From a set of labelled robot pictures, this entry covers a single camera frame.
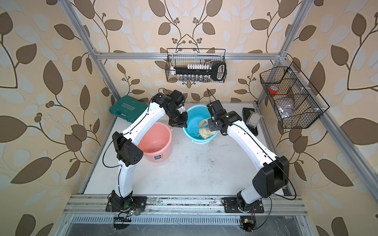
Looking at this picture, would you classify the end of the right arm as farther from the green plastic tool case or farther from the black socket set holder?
the green plastic tool case

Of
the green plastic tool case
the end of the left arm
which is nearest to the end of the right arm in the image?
the end of the left arm

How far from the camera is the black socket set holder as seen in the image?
0.82 meters
